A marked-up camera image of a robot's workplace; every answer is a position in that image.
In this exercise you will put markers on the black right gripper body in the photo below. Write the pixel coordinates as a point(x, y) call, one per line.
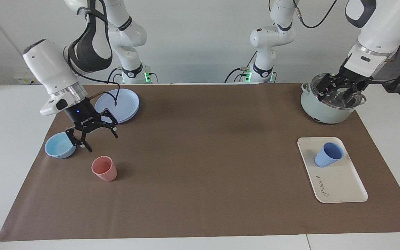
point(82, 116)

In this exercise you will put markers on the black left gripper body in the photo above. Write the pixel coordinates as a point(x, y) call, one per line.
point(354, 76)

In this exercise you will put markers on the pink plastic cup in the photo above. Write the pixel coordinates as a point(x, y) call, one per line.
point(104, 170)

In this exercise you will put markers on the pale blue round plate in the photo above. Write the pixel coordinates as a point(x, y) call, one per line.
point(127, 104)

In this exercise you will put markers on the brown paper table mat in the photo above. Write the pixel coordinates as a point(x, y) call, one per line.
point(200, 194)

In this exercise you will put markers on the glass pot lid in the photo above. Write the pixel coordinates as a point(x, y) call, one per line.
point(339, 99)

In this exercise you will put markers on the pale green electric pot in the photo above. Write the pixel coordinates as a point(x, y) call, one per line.
point(321, 113)

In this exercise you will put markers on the white power strip box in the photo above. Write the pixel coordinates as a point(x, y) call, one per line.
point(21, 79)

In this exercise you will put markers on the cream rabbit print tray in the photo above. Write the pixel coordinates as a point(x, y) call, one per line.
point(339, 184)

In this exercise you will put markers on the light blue small bowl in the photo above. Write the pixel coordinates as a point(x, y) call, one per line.
point(58, 147)

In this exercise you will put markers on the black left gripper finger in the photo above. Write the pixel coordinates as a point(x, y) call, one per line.
point(329, 85)
point(357, 91)

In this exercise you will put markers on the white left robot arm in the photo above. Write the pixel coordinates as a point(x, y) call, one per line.
point(380, 31)

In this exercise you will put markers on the blue plastic cup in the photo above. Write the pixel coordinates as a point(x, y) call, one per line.
point(326, 158)

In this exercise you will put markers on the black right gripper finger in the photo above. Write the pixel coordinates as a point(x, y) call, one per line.
point(109, 119)
point(78, 136)

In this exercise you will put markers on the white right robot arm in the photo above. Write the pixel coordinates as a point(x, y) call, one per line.
point(50, 69)

